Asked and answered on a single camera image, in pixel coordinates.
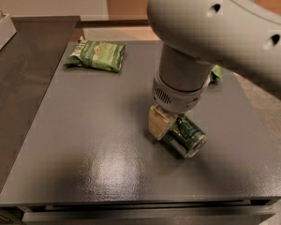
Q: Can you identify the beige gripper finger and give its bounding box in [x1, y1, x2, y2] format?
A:
[149, 105, 178, 141]

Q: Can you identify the green soda can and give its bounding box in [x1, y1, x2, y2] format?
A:
[161, 114, 206, 158]

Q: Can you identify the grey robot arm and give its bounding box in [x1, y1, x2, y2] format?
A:
[147, 0, 281, 114]

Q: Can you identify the green snack bag right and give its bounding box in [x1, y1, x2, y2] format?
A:
[210, 65, 222, 83]

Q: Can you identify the green chip bag left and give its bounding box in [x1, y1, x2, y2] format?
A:
[64, 39, 126, 73]

